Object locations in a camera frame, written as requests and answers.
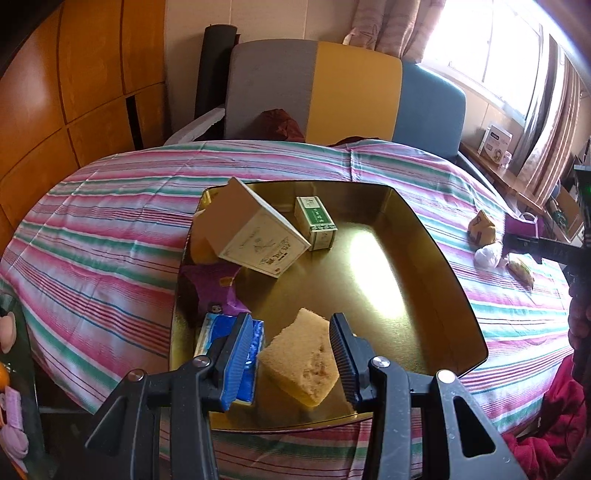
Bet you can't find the brown cardboard box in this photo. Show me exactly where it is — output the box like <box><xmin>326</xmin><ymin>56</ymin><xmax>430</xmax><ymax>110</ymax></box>
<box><xmin>551</xmin><ymin>185</ymin><xmax>585</xmax><ymax>238</ymax></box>

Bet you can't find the wooden wardrobe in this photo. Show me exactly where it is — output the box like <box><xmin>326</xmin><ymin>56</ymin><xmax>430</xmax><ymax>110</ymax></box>
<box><xmin>0</xmin><ymin>0</ymin><xmax>171</xmax><ymax>241</ymax></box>

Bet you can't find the white plastic bag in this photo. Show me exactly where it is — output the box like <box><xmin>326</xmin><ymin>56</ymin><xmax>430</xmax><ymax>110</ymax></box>
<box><xmin>475</xmin><ymin>241</ymin><xmax>509</xmax><ymax>270</ymax></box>

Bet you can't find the black rolled mat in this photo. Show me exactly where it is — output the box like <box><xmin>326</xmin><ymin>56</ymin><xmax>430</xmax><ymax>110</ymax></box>
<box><xmin>194</xmin><ymin>25</ymin><xmax>238</xmax><ymax>134</ymax></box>

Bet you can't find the grey yellow blue sofa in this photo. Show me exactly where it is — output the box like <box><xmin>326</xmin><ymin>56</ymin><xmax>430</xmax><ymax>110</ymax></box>
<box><xmin>224</xmin><ymin>39</ymin><xmax>467</xmax><ymax>158</ymax></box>

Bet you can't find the gold metal tin tray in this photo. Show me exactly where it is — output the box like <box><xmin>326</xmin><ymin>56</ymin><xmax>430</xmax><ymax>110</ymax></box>
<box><xmin>168</xmin><ymin>180</ymin><xmax>489</xmax><ymax>432</ymax></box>

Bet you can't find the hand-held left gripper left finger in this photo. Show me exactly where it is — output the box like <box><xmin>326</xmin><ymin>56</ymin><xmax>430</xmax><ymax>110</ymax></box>
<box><xmin>85</xmin><ymin>313</ymin><xmax>254</xmax><ymax>480</ymax></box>

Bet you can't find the dark red cloth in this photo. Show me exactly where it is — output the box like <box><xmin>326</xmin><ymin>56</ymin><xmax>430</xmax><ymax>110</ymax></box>
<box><xmin>256</xmin><ymin>108</ymin><xmax>306</xmax><ymax>143</ymax></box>

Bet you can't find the striped bed sheet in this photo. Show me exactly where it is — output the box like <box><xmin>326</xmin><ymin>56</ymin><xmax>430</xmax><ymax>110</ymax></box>
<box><xmin>0</xmin><ymin>138</ymin><xmax>578</xmax><ymax>480</ymax></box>

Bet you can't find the pink plush item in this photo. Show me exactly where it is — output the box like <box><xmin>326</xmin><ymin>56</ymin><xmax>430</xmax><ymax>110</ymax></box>
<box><xmin>0</xmin><ymin>385</ymin><xmax>31</xmax><ymax>462</ymax></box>

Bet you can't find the beige cardboard box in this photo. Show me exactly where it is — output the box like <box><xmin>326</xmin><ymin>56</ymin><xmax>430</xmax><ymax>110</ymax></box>
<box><xmin>193</xmin><ymin>176</ymin><xmax>312</xmax><ymax>278</ymax></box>

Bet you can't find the beige curtain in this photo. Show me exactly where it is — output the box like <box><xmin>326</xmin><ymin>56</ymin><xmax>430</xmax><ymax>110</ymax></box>
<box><xmin>512</xmin><ymin>41</ymin><xmax>587</xmax><ymax>204</ymax></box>
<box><xmin>346</xmin><ymin>0</ymin><xmax>446</xmax><ymax>63</ymax></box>

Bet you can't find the white printed box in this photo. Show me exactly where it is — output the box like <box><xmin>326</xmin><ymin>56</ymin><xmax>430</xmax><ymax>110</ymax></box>
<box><xmin>479</xmin><ymin>124</ymin><xmax>514</xmax><ymax>166</ymax></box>

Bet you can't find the wooden desk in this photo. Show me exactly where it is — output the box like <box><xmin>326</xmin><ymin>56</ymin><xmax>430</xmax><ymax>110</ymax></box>
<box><xmin>462</xmin><ymin>141</ymin><xmax>555</xmax><ymax>217</ymax></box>

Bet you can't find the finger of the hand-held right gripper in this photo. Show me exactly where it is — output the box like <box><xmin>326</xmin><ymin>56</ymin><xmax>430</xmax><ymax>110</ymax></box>
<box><xmin>502</xmin><ymin>232</ymin><xmax>583</xmax><ymax>265</ymax></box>

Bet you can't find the yellow cloth pouch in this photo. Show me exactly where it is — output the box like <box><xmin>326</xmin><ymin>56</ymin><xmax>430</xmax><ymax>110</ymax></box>
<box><xmin>467</xmin><ymin>210</ymin><xmax>497</xmax><ymax>245</ymax></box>

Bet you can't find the window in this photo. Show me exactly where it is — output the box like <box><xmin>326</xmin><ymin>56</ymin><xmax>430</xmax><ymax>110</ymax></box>
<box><xmin>422</xmin><ymin>0</ymin><xmax>555</xmax><ymax>121</ymax></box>

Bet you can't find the blue tissue pack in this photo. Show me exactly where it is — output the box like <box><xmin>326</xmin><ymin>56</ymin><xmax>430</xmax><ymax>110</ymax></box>
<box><xmin>193</xmin><ymin>313</ymin><xmax>266</xmax><ymax>407</ymax></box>

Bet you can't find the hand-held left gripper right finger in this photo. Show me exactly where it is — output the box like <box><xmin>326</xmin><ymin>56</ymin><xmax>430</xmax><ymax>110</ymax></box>
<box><xmin>329</xmin><ymin>313</ymin><xmax>527</xmax><ymax>480</ymax></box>

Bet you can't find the small green box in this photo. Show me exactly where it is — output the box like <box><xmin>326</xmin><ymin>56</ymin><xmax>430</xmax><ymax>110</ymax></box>
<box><xmin>294</xmin><ymin>196</ymin><xmax>338</xmax><ymax>252</ymax></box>

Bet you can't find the yellow sponge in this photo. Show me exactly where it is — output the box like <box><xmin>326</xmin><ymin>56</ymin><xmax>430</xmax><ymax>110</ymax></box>
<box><xmin>256</xmin><ymin>308</ymin><xmax>356</xmax><ymax>409</ymax></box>

